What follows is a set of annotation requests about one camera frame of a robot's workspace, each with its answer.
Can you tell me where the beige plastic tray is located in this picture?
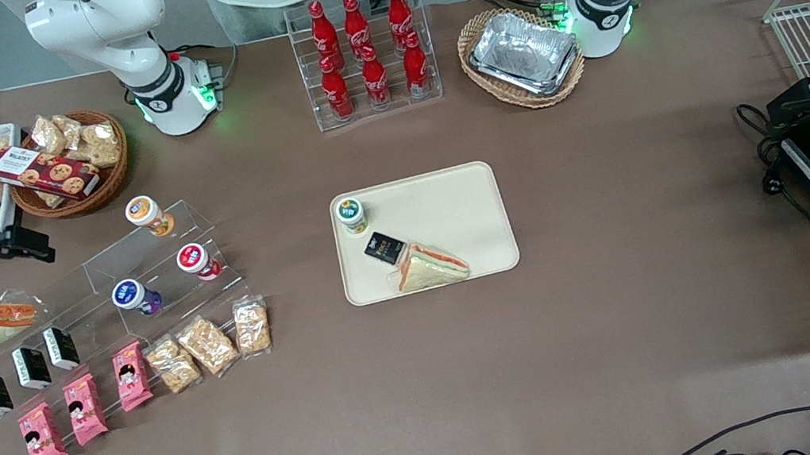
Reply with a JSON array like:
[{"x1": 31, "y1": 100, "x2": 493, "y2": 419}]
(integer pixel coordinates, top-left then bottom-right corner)
[{"x1": 326, "y1": 156, "x2": 525, "y2": 310}]

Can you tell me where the light wicker basket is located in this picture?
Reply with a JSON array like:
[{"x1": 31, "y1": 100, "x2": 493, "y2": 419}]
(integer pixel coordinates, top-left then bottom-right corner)
[{"x1": 453, "y1": 0, "x2": 592, "y2": 120}]

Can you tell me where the red cola bottle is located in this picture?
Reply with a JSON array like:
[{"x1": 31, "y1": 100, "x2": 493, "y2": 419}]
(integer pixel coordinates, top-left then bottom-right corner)
[
  {"x1": 340, "y1": 0, "x2": 375, "y2": 56},
  {"x1": 307, "y1": 0, "x2": 343, "y2": 65},
  {"x1": 357, "y1": 41, "x2": 394, "y2": 112},
  {"x1": 398, "y1": 29, "x2": 434, "y2": 100},
  {"x1": 384, "y1": 0, "x2": 417, "y2": 41},
  {"x1": 317, "y1": 53, "x2": 357, "y2": 124}
]

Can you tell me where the clear acrylic step stand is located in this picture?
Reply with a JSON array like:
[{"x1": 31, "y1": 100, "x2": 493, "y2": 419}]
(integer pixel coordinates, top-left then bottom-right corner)
[{"x1": 0, "y1": 192, "x2": 269, "y2": 451}]

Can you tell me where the clear acrylic bottle rack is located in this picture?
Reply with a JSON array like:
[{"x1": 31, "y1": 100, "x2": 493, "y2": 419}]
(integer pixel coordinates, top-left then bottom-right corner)
[{"x1": 280, "y1": 0, "x2": 447, "y2": 136}]

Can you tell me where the black power cable with plug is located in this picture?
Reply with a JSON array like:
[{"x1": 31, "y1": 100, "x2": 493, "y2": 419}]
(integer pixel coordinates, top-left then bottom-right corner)
[{"x1": 735, "y1": 92, "x2": 810, "y2": 249}]

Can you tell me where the red gum jar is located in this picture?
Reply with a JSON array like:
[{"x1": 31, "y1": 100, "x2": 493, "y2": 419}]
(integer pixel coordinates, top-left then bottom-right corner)
[{"x1": 174, "y1": 239, "x2": 224, "y2": 285}]

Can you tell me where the silver foil tray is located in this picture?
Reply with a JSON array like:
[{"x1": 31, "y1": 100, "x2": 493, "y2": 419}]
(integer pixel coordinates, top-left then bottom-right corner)
[{"x1": 463, "y1": 1, "x2": 587, "y2": 106}]

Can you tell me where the green gum jar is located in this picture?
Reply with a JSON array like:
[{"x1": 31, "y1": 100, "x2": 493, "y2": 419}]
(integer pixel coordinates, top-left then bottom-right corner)
[{"x1": 334, "y1": 195, "x2": 371, "y2": 238}]

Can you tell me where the pink snack packet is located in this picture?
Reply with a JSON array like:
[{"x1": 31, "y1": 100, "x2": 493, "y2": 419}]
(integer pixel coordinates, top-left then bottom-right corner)
[
  {"x1": 109, "y1": 339, "x2": 157, "y2": 415},
  {"x1": 15, "y1": 399, "x2": 70, "y2": 455},
  {"x1": 60, "y1": 371, "x2": 111, "y2": 449}
]

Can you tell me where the clear bag of peanut brittle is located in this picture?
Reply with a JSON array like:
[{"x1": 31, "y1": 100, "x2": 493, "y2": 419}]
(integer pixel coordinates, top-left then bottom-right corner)
[
  {"x1": 173, "y1": 310, "x2": 244, "y2": 383},
  {"x1": 141, "y1": 330, "x2": 205, "y2": 399},
  {"x1": 230, "y1": 293, "x2": 275, "y2": 360}
]

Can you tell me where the brown wicker basket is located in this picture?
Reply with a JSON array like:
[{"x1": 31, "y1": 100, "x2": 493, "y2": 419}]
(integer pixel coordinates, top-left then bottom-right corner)
[{"x1": 0, "y1": 102, "x2": 139, "y2": 227}]

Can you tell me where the red cookie box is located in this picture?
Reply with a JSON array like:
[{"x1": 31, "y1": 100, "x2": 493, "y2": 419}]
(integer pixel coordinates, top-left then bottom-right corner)
[{"x1": 0, "y1": 134, "x2": 105, "y2": 213}]

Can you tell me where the orange gum jar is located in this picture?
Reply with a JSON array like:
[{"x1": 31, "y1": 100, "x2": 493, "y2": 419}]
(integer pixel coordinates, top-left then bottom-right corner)
[{"x1": 122, "y1": 191, "x2": 177, "y2": 243}]

